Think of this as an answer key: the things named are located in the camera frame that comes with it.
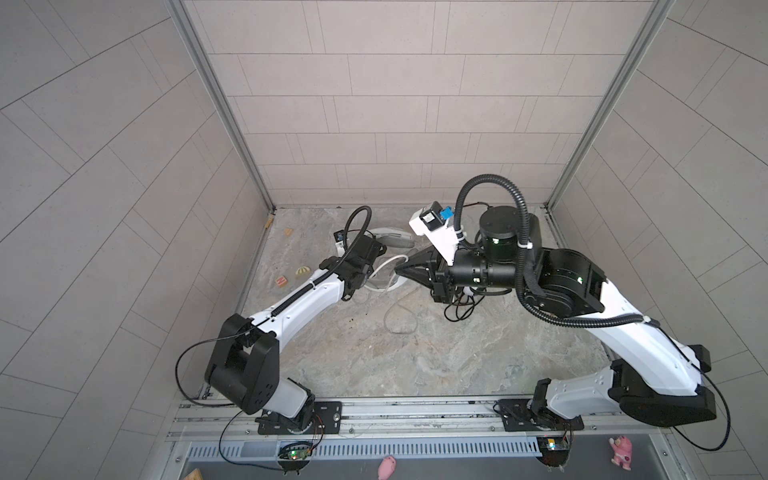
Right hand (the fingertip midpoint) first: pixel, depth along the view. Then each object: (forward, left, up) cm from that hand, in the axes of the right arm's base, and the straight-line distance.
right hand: (400, 272), depth 49 cm
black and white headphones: (+14, -19, -41) cm, 47 cm away
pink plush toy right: (-23, -47, -42) cm, 67 cm away
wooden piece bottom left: (-22, +46, -40) cm, 65 cm away
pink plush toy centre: (-23, +5, -41) cm, 47 cm away
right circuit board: (-22, -33, -44) cm, 60 cm away
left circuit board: (-19, +25, -39) cm, 50 cm away
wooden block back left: (+46, +39, -39) cm, 72 cm away
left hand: (+24, +9, -30) cm, 39 cm away
